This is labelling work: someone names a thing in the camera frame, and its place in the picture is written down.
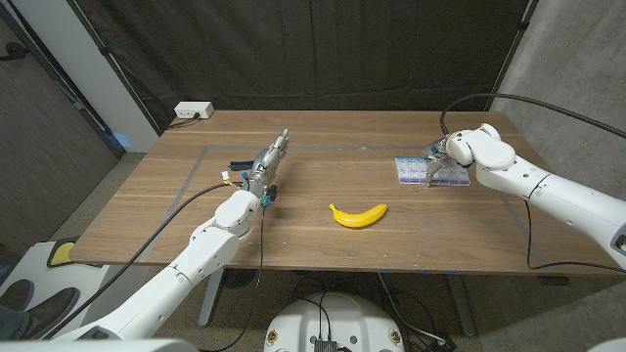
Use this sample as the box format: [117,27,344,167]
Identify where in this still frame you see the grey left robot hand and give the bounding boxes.
[241,127,291,198]

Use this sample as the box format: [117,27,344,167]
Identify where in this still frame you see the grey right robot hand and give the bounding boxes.
[422,136,462,189]

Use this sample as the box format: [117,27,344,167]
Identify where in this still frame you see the clear weekly pill organizer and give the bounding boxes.
[394,155,472,188]

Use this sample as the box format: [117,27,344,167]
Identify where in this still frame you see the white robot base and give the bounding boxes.
[263,291,407,352]

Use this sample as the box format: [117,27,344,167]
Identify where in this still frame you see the yellow toy banana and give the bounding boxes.
[328,202,389,230]

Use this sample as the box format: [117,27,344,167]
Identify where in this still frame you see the white power strip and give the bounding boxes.
[173,100,215,120]

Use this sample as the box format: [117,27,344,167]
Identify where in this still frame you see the black backdrop curtain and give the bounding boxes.
[67,0,539,134]

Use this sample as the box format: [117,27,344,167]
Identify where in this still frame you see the black backdrop stand pole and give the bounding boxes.
[65,0,163,137]
[483,0,540,111]

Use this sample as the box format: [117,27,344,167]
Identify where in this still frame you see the grey table leg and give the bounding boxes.
[446,273,478,338]
[197,267,227,329]

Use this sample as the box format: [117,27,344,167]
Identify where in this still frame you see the black power adapter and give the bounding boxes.
[427,333,459,352]

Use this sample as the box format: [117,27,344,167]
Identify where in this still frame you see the yellow and black pad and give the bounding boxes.
[46,236,80,269]

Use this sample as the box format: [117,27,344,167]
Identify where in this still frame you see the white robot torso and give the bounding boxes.
[0,337,200,352]

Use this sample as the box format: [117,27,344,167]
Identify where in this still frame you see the white floor platform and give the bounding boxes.
[0,241,110,327]

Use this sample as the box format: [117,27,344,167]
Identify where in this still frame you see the dark grey shoe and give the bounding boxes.
[0,278,36,313]
[20,286,81,339]

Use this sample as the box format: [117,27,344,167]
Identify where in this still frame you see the blue jeans leg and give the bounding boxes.
[0,304,31,342]

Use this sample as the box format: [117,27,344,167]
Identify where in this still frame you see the thin black left wrist cable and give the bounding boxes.
[198,204,267,352]

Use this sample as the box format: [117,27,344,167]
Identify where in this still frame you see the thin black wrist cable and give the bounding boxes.
[522,198,626,275]
[198,204,267,352]

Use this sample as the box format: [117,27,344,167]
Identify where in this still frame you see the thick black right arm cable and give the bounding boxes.
[438,92,626,141]

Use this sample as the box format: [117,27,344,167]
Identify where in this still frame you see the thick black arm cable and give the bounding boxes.
[41,181,244,341]
[438,92,626,141]

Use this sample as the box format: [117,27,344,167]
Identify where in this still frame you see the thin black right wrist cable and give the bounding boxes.
[522,198,626,275]

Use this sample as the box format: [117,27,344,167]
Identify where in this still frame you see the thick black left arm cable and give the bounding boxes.
[41,181,244,341]

